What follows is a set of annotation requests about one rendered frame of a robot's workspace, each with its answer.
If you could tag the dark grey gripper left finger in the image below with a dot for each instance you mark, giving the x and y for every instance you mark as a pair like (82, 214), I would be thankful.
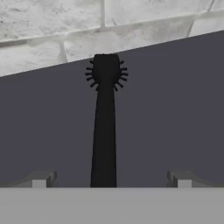
(40, 178)

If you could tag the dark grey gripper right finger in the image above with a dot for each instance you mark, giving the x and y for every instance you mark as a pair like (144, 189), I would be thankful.
(182, 178)

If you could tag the black dish brush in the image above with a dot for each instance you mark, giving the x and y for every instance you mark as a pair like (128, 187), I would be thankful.
(104, 131)

